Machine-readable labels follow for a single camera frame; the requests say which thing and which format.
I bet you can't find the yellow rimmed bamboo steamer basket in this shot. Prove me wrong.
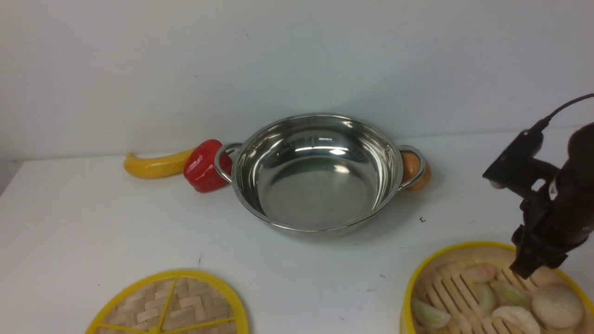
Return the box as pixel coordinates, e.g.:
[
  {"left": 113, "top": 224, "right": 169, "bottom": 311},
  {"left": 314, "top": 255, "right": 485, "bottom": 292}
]
[{"left": 399, "top": 241, "right": 593, "bottom": 334}]

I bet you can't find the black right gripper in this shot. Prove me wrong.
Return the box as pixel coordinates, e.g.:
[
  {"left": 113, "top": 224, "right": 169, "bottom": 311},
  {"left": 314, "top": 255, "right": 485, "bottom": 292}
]
[{"left": 510, "top": 179, "right": 590, "bottom": 279}]

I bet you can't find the yellow banana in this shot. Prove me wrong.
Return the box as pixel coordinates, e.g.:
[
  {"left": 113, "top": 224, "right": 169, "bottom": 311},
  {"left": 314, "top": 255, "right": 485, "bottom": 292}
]
[{"left": 123, "top": 149, "right": 193, "bottom": 180}]

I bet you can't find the green dumpling at edge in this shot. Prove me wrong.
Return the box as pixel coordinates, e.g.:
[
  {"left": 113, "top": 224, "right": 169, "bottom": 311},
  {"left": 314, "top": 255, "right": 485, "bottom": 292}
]
[{"left": 411, "top": 298, "right": 452, "bottom": 330}]

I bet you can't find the white dumpling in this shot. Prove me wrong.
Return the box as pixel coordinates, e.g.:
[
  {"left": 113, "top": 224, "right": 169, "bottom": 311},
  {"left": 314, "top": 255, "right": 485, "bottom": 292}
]
[{"left": 491, "top": 306, "right": 541, "bottom": 334}]

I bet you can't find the pale green dumpling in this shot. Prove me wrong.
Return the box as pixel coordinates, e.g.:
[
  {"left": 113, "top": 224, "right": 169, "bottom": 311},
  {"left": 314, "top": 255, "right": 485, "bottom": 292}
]
[{"left": 475, "top": 284, "right": 498, "bottom": 318}]

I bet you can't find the stainless steel pot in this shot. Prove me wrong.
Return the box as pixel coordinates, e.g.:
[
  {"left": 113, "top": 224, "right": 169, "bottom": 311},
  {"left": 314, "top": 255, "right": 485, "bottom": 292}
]
[{"left": 214, "top": 113, "right": 427, "bottom": 239}]

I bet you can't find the right camera cable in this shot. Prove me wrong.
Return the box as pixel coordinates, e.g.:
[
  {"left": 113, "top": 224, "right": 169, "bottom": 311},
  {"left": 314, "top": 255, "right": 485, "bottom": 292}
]
[{"left": 530, "top": 93, "right": 594, "bottom": 133}]

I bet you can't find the round white bun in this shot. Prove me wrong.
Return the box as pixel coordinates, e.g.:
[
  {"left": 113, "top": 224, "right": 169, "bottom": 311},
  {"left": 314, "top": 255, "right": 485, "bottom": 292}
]
[{"left": 532, "top": 285, "right": 585, "bottom": 329}]

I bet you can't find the yellow woven steamer lid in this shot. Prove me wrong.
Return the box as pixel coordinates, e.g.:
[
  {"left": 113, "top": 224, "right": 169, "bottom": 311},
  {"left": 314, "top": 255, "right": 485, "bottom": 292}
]
[{"left": 86, "top": 270, "right": 250, "bottom": 334}]

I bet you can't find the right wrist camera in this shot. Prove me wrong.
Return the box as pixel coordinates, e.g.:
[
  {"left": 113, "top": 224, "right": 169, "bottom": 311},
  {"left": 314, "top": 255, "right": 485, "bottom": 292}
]
[{"left": 482, "top": 129, "right": 543, "bottom": 189}]

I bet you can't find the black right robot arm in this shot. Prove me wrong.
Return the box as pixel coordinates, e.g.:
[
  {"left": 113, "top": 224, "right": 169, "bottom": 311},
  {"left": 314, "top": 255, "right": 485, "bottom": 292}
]
[{"left": 510, "top": 123, "right": 594, "bottom": 279}]

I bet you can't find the pink dumpling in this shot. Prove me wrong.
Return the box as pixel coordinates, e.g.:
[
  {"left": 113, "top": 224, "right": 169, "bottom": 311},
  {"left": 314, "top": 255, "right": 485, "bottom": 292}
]
[{"left": 464, "top": 263, "right": 497, "bottom": 284}]

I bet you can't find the orange round fruit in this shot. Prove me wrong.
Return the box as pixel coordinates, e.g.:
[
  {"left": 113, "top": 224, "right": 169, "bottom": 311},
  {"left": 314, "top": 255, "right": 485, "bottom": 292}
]
[{"left": 401, "top": 151, "right": 432, "bottom": 192}]

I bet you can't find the red bell pepper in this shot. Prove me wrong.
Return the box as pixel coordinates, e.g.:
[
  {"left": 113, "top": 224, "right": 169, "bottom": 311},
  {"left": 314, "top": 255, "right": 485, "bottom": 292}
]
[{"left": 183, "top": 139, "right": 229, "bottom": 193}]

